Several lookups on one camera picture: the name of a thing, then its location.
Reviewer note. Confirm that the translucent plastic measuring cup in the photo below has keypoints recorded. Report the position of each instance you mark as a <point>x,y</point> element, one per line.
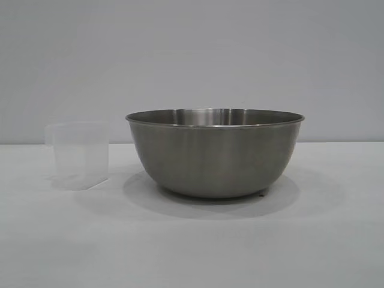
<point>79,156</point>

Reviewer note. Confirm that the stainless steel bowl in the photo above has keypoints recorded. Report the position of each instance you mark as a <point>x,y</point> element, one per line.
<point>216,156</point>

